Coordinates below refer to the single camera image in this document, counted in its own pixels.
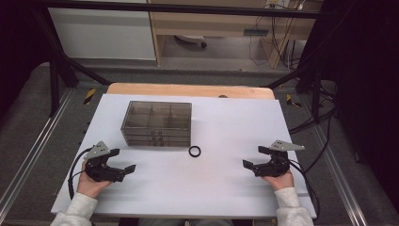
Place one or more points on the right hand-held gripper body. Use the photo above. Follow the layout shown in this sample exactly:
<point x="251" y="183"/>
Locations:
<point x="276" y="166"/>

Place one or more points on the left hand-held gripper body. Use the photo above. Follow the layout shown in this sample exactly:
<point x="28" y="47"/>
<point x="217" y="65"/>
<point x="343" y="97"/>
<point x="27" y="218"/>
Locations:
<point x="100" y="172"/>

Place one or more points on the smoky transparent drawer box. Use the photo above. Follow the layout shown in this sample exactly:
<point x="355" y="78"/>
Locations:
<point x="156" y="122"/>

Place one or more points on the person's right hand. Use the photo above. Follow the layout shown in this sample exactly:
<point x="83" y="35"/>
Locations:
<point x="282" y="182"/>

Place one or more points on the person's left hand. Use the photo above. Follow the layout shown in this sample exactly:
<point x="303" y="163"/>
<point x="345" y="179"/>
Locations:
<point x="89" y="187"/>

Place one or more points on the white board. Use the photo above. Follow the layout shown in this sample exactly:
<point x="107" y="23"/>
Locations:
<point x="219" y="132"/>

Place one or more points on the yellow black tape strip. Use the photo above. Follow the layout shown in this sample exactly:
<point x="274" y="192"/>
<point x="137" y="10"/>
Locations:
<point x="292" y="101"/>
<point x="89" y="95"/>

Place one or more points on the wooden table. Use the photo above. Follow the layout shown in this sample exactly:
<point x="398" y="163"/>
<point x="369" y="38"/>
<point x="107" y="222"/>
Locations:
<point x="188" y="90"/>

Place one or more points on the white cabinet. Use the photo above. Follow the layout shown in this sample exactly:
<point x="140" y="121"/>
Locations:
<point x="103" y="34"/>

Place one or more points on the black curtain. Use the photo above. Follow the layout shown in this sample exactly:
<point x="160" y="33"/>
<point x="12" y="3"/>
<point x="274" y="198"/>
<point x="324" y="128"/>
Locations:
<point x="367" y="78"/>

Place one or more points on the office chair base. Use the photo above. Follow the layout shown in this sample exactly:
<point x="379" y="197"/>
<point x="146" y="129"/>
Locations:
<point x="191" y="38"/>

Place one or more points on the light wooden desk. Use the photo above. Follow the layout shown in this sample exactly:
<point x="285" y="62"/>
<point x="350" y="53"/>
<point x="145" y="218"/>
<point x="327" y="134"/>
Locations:
<point x="219" y="23"/>

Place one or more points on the aluminium floor rail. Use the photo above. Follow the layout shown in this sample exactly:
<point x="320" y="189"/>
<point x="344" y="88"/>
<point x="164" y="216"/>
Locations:
<point x="340" y="179"/>
<point x="34" y="147"/>

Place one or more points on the black metal frame leg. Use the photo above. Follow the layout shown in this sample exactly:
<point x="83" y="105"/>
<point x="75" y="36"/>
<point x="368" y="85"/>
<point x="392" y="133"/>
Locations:
<point x="316" y="94"/>
<point x="54" y="88"/>

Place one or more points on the black metal frame bar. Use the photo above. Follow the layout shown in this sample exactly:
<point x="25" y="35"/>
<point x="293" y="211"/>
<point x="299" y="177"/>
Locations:
<point x="188" y="8"/>

